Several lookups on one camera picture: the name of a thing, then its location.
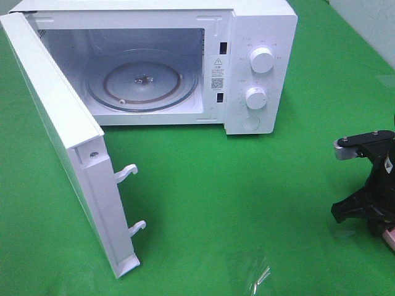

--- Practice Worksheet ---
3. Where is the white microwave oven body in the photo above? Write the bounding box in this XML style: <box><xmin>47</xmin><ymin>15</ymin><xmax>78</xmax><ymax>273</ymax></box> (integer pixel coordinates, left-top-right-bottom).
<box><xmin>6</xmin><ymin>1</ymin><xmax>297</xmax><ymax>134</ymax></box>

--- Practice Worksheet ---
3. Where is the glass microwave turntable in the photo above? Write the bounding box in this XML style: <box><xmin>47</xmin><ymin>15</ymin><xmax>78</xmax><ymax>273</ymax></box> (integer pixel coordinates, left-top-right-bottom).
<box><xmin>85</xmin><ymin>49</ymin><xmax>202</xmax><ymax>113</ymax></box>

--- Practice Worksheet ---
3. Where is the lower white microwave knob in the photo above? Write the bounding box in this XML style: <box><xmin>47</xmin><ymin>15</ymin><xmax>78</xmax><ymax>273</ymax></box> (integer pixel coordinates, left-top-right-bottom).
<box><xmin>245</xmin><ymin>87</ymin><xmax>267</xmax><ymax>110</ymax></box>

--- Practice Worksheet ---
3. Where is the pink round plate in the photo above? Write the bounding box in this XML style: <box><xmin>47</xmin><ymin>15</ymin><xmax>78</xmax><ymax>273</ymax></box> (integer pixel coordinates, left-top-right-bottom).
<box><xmin>382</xmin><ymin>229</ymin><xmax>395</xmax><ymax>250</ymax></box>

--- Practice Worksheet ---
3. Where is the round white door button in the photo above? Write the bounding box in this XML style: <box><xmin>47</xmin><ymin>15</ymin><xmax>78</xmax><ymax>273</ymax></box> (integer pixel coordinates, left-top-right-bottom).
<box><xmin>241</xmin><ymin>116</ymin><xmax>260</xmax><ymax>131</ymax></box>

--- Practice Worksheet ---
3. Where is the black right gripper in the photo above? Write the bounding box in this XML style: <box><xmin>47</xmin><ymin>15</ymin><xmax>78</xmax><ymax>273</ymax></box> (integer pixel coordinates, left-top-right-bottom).
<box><xmin>331</xmin><ymin>130</ymin><xmax>394</xmax><ymax>237</ymax></box>

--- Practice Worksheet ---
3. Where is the white microwave knob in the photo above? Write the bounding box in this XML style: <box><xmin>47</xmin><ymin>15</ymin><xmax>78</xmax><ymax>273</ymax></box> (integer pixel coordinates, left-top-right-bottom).
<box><xmin>245</xmin><ymin>87</ymin><xmax>267</xmax><ymax>110</ymax></box>
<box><xmin>249</xmin><ymin>46</ymin><xmax>275</xmax><ymax>74</ymax></box>

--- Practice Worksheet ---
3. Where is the white warning label sticker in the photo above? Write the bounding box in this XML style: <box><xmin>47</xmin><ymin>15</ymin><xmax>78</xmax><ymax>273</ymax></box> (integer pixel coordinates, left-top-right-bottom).
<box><xmin>209</xmin><ymin>55</ymin><xmax>228</xmax><ymax>91</ymax></box>

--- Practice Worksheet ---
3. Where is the upper white microwave knob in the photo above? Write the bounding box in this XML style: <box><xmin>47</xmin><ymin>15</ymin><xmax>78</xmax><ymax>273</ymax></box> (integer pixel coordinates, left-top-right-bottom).
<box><xmin>249</xmin><ymin>46</ymin><xmax>275</xmax><ymax>74</ymax></box>

